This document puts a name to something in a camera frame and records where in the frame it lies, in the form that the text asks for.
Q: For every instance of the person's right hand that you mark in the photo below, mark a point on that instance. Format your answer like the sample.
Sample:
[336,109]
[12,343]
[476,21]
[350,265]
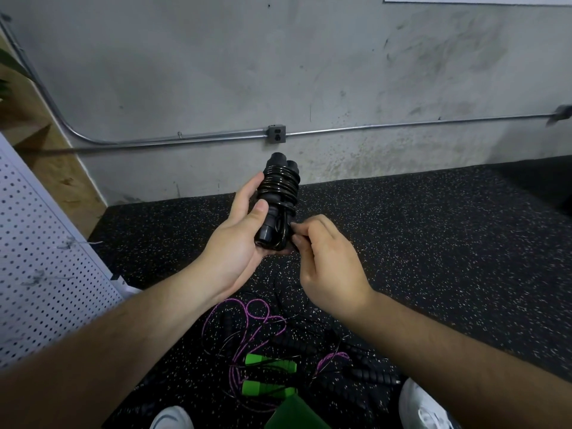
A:
[332,268]

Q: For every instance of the person's left hand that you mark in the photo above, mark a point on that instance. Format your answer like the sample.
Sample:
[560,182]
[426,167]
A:
[228,254]

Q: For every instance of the white pegboard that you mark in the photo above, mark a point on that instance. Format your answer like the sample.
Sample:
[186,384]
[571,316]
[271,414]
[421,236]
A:
[45,272]

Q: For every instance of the person's left forearm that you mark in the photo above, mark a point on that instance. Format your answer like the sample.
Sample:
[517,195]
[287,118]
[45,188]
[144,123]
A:
[89,362]

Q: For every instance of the person's right forearm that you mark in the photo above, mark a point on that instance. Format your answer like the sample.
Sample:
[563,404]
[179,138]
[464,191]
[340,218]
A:
[465,362]

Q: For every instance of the white pegboard stand foot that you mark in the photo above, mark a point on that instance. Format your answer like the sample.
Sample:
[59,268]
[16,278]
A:
[125,286]

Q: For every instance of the metal conduit pipe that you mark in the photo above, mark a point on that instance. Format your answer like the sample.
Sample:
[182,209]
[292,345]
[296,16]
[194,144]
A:
[179,138]

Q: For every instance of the grey electrical junction box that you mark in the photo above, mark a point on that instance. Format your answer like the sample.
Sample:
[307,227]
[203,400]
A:
[276,134]

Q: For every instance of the white right shoe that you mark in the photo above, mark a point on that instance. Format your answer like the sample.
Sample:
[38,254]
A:
[425,406]

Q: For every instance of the white shoe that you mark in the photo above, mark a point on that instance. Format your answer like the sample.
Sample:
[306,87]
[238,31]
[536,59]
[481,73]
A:
[425,406]
[172,418]

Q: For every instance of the white left shoe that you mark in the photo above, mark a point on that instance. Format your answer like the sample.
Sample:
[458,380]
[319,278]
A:
[172,418]

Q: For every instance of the green potted plant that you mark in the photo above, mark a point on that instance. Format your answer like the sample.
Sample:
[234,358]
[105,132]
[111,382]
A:
[11,76]

